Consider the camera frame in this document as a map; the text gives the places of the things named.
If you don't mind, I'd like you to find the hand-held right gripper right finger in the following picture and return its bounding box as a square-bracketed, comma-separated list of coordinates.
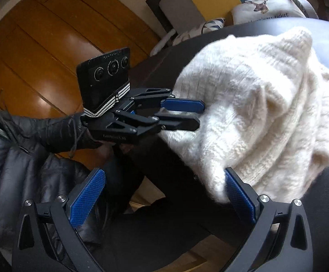
[224, 167, 314, 272]

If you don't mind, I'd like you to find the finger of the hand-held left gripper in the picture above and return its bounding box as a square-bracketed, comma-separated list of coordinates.
[151, 116, 201, 132]
[133, 93, 205, 113]

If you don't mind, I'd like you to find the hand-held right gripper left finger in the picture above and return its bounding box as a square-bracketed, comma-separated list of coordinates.
[11, 168, 106, 272]

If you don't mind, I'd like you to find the cream knitted scarf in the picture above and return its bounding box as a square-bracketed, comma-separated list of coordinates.
[159, 26, 329, 205]

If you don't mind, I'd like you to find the person's left hand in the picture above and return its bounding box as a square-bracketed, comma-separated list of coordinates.
[98, 141, 136, 160]

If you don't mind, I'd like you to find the person's black trousers leg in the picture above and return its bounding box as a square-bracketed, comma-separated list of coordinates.
[91, 139, 240, 272]

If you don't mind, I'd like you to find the person's black puffer jacket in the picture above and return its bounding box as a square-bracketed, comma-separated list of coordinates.
[0, 119, 143, 251]

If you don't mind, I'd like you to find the triangle pattern cushion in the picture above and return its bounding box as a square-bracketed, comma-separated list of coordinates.
[172, 18, 227, 46]

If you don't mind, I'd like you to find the grey yellow blue sofa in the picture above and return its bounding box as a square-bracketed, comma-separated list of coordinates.
[149, 0, 321, 56]

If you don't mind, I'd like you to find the grey deer print cushion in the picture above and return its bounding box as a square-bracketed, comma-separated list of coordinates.
[231, 0, 307, 25]

